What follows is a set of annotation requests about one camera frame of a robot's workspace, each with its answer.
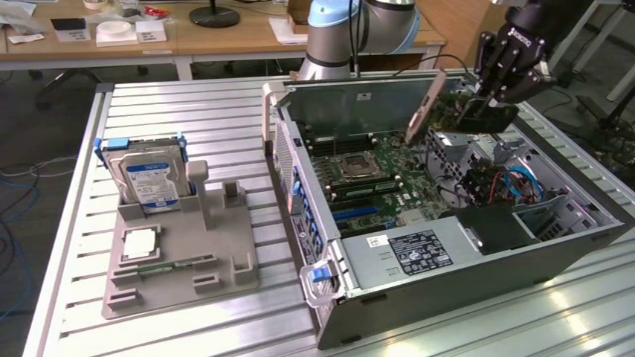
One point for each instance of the small white box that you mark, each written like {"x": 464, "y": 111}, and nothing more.
{"x": 149, "y": 33}

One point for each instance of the silver CPU socket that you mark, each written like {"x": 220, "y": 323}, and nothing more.
{"x": 358, "y": 167}

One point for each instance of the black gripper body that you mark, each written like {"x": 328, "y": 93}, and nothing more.
{"x": 526, "y": 41}

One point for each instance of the white paper label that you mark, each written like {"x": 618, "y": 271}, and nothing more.
{"x": 25, "y": 38}

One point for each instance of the clear plastic bags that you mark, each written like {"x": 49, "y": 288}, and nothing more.
{"x": 21, "y": 18}

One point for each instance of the hard disk with blue carrier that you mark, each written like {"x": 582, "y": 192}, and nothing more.
{"x": 145, "y": 178}

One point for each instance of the black round lamp base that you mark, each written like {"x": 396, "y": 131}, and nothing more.
{"x": 214, "y": 18}

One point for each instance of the white table frame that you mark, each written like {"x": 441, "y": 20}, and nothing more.
{"x": 621, "y": 83}

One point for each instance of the open grey PC case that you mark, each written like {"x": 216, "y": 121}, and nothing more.
{"x": 446, "y": 297}

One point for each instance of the black RAM slot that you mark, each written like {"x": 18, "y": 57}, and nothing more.
{"x": 342, "y": 143}
{"x": 345, "y": 151}
{"x": 342, "y": 138}
{"x": 365, "y": 199}
{"x": 362, "y": 183}
{"x": 344, "y": 147}

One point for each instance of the silver chipset heatsink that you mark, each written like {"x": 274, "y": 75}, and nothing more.
{"x": 413, "y": 216}

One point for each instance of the silver power supply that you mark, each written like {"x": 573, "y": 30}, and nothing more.
{"x": 377, "y": 260}

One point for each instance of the silver CPU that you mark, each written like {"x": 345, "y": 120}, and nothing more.
{"x": 142, "y": 245}

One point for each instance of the white paper stack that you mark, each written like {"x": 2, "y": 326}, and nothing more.
{"x": 288, "y": 33}

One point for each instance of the beige tape roll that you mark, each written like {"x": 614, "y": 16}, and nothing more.
{"x": 90, "y": 4}

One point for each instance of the black office chair base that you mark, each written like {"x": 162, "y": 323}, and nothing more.
{"x": 65, "y": 80}

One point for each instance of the blue expansion slot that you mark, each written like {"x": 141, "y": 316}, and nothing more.
{"x": 356, "y": 215}

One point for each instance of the green RAM stick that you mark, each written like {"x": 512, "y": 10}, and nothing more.
{"x": 169, "y": 266}
{"x": 370, "y": 190}

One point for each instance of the grey parts rack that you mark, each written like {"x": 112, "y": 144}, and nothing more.
{"x": 189, "y": 297}

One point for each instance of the green graphics card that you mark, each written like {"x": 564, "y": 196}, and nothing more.
{"x": 501, "y": 121}

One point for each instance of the red small packet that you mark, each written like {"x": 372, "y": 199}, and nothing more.
{"x": 157, "y": 12}

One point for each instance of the silver disk bay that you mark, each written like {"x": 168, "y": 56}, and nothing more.
{"x": 556, "y": 208}

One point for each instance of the green motherboard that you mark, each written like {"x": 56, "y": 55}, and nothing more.
{"x": 397, "y": 163}

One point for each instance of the black and white box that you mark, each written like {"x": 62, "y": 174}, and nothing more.
{"x": 70, "y": 28}

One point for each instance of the perforated metal drive cage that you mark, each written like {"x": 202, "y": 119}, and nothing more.
{"x": 457, "y": 143}

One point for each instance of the white box with tape roll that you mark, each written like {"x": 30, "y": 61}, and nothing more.
{"x": 117, "y": 39}

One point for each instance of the wooden cabinet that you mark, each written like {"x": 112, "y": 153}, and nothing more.
{"x": 462, "y": 26}

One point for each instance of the black expansion slot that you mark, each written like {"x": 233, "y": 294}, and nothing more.
{"x": 353, "y": 205}

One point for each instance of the blue case latch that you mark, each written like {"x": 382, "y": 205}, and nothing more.
{"x": 318, "y": 275}

